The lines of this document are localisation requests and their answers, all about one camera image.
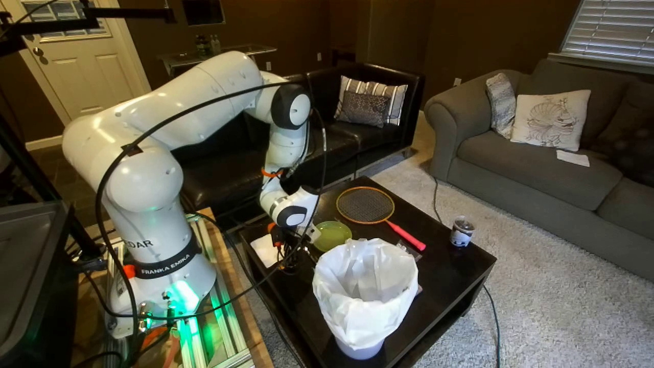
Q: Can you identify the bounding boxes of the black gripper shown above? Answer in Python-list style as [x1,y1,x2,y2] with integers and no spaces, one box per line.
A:
[267,222,308,270]

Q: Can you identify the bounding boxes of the black box cabinet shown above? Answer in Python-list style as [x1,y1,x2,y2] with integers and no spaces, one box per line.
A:
[0,200,79,368]

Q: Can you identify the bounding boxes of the dark wall picture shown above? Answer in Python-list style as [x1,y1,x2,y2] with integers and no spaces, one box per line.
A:
[180,0,227,28]

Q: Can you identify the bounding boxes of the white window blinds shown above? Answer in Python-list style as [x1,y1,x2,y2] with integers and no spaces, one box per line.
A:
[548,0,654,75]

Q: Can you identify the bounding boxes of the white bin with bag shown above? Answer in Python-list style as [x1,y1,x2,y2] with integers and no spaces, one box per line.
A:
[311,235,421,361]

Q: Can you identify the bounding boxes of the black floor cable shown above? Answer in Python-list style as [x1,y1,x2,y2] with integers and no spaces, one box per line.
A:
[428,171,503,368]

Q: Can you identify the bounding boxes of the grey fabric sofa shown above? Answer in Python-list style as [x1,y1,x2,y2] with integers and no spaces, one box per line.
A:
[423,57,654,283]

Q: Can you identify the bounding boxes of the grey striped pillow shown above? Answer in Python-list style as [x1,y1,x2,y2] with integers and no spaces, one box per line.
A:
[483,71,518,141]

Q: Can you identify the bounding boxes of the black coffee table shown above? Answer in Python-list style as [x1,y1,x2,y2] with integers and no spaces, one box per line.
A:
[233,176,499,368]

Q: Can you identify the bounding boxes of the white panel door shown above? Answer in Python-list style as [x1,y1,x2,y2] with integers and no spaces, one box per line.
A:
[2,0,153,130]

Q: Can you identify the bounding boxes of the dark brown cushion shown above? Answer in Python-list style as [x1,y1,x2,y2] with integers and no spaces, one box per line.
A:
[591,80,654,188]

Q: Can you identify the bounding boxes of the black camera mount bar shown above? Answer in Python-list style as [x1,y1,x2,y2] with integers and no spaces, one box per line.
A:
[0,2,175,57]

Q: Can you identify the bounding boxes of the black leather sofa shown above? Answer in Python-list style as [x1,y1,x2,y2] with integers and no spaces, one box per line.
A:
[170,60,425,231]

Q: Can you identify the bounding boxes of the small metal can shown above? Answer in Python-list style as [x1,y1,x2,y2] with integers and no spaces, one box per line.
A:
[447,217,476,248]

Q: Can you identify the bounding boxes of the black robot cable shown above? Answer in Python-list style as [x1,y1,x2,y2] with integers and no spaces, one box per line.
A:
[91,77,330,342]

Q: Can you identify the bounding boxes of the white embroidered pillow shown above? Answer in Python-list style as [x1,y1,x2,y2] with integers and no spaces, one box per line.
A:
[509,87,593,153]

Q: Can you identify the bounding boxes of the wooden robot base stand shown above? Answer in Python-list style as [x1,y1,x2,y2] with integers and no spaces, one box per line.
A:
[67,211,274,368]

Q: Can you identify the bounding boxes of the green plate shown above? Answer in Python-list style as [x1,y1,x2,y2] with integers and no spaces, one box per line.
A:
[312,219,353,253]

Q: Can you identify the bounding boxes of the grey shag rug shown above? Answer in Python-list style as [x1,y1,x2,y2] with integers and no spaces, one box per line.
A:
[231,155,654,368]

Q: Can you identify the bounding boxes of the white striped pillow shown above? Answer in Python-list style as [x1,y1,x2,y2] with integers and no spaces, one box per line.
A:
[333,74,410,128]

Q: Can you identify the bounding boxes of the dark grey patterned pillow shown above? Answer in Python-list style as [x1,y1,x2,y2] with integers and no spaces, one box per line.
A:
[333,89,391,130]

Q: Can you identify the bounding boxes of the orange racket fly swatter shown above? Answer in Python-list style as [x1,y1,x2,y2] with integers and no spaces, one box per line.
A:
[333,183,428,253]

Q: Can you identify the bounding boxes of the white paper sheet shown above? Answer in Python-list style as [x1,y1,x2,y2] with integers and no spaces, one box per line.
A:
[554,146,593,170]

